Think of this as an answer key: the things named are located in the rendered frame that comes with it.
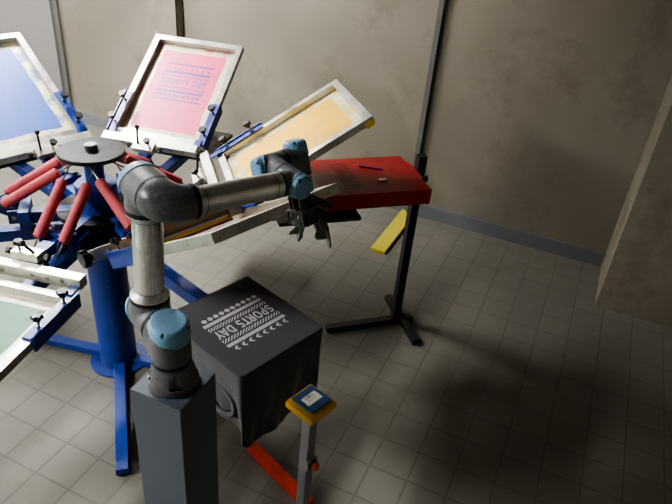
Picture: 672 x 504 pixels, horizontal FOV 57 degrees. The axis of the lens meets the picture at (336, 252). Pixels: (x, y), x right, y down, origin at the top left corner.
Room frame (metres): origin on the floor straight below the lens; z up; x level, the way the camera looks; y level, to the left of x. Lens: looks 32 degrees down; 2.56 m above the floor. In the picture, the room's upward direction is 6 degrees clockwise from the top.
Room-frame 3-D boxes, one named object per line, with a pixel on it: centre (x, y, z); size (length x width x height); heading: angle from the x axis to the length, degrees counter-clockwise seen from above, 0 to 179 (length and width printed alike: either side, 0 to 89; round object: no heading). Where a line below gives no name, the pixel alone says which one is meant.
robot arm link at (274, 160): (1.71, 0.21, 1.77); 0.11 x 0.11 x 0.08; 41
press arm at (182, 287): (2.30, 0.73, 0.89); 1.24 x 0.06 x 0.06; 50
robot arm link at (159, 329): (1.36, 0.46, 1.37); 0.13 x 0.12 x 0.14; 41
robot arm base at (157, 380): (1.36, 0.45, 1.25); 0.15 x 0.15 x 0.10
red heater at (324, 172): (3.19, -0.13, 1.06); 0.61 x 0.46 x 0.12; 110
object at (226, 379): (1.85, 0.47, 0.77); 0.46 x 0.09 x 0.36; 50
